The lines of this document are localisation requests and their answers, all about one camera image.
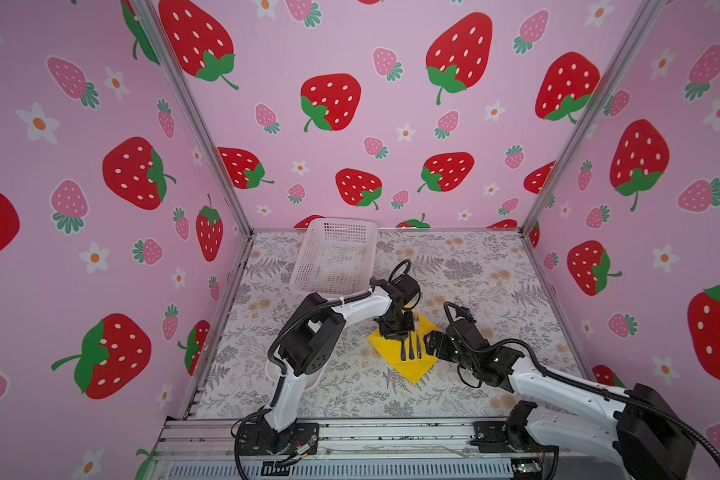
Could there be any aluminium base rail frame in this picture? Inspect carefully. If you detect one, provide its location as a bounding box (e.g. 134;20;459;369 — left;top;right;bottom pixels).
146;418;578;479

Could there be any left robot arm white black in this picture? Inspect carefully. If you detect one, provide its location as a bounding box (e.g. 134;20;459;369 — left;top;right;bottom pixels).
254;272;421;452

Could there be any metal spoon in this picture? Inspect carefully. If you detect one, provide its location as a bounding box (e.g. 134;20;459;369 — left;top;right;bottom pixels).
407;335;416;360

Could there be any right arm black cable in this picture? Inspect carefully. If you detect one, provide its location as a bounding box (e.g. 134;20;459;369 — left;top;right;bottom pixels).
442;301;720;480

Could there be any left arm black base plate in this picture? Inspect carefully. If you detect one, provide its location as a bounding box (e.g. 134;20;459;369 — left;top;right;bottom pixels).
236;420;320;456

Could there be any white plastic perforated basket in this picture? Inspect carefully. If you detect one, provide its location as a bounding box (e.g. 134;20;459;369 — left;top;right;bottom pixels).
289;218;378;298

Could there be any yellow paper napkin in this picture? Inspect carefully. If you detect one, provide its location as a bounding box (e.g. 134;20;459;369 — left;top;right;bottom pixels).
367;313;440;384

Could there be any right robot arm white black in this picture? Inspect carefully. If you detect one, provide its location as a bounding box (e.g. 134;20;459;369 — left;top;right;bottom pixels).
424;310;699;479

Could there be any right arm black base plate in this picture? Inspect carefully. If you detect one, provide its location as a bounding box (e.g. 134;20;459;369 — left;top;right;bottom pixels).
469;421;542;454

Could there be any metal knife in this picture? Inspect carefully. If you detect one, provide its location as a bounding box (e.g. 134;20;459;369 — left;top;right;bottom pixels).
411;328;422;360

